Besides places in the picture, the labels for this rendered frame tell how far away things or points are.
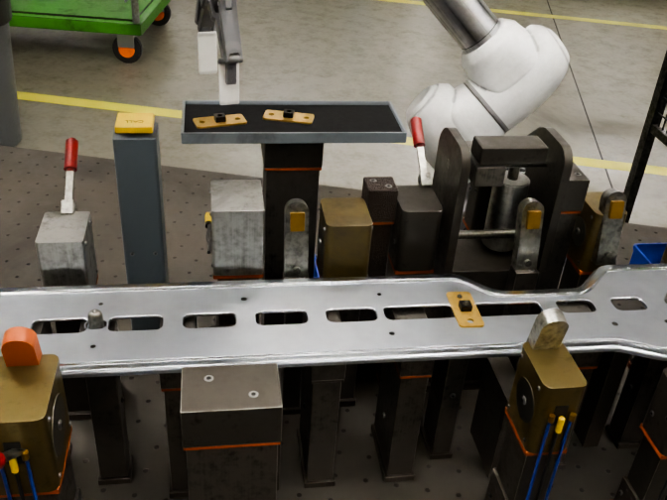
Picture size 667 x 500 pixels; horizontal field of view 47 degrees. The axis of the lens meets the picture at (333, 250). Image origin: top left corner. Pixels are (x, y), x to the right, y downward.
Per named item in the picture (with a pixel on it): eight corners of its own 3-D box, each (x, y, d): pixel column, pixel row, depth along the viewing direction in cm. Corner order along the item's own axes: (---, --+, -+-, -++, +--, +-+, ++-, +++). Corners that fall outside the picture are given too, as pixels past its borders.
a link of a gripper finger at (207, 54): (199, 33, 124) (198, 32, 125) (200, 74, 128) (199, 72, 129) (216, 32, 125) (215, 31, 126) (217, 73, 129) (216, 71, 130)
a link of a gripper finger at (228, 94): (237, 58, 115) (239, 60, 115) (237, 102, 119) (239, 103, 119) (218, 60, 114) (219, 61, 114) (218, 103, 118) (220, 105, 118)
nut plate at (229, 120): (198, 129, 124) (197, 122, 123) (192, 119, 127) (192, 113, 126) (247, 124, 127) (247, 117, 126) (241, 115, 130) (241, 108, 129)
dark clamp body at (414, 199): (378, 391, 142) (401, 211, 121) (367, 349, 152) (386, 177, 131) (417, 389, 143) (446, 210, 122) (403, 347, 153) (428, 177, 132)
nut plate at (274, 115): (262, 119, 129) (262, 112, 128) (266, 110, 132) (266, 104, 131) (311, 124, 128) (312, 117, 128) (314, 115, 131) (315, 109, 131)
